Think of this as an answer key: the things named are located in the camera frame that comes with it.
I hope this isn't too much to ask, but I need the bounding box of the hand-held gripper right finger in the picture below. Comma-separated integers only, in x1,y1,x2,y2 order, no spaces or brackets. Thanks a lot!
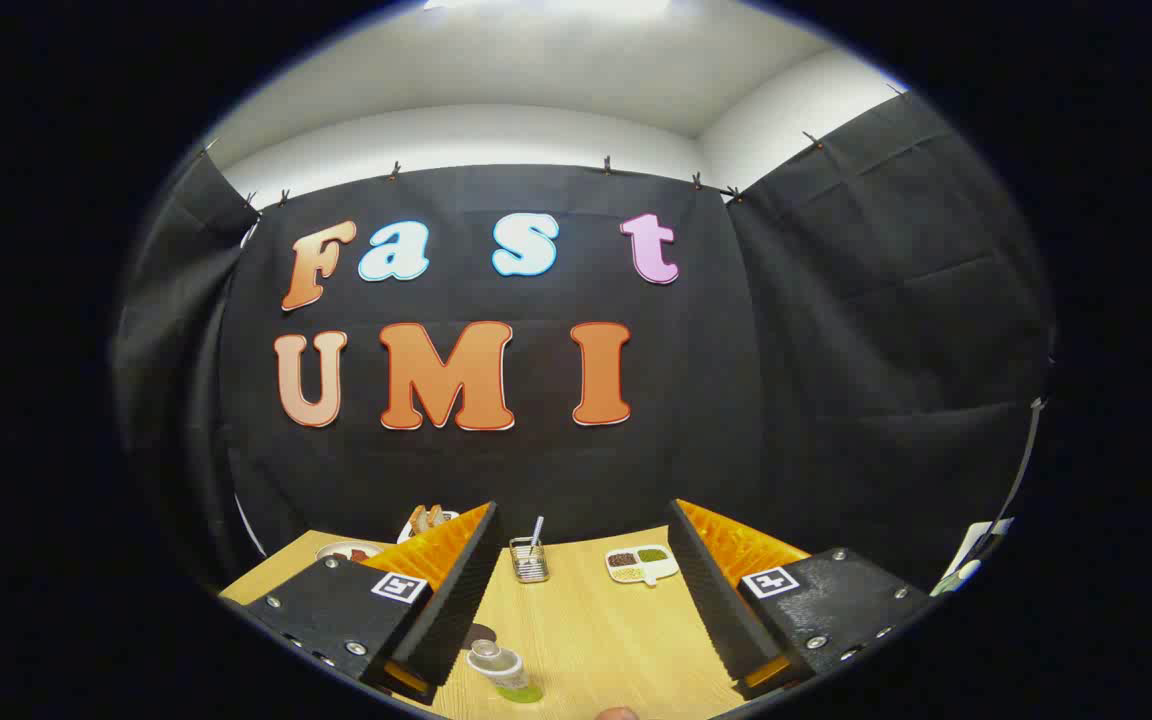
668,498,932,701

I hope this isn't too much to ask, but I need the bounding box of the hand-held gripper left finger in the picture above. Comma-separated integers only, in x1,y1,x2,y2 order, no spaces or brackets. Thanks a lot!
246,500,504,706

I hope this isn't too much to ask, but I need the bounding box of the clear juice bottle green label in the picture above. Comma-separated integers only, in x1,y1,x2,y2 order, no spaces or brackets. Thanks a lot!
466,638,545,705

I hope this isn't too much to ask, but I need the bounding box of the white toaster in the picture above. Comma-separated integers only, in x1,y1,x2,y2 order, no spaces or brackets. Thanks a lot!
398,508,460,544

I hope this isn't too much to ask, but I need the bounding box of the white divided bean dish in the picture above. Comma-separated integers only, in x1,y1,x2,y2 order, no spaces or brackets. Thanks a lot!
605,545,680,586

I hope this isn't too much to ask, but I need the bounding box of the wooden table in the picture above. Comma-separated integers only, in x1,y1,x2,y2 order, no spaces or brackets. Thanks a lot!
219,525,817,720

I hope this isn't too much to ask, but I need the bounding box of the black backdrop cloth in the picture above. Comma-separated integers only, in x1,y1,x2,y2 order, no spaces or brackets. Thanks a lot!
111,90,1057,601

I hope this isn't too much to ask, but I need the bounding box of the white paper sheet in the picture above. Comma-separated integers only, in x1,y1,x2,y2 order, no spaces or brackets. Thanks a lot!
936,517,1017,598

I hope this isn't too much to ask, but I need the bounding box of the metal wire utensil basket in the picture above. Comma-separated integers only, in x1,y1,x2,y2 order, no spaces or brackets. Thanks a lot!
509,537,550,584

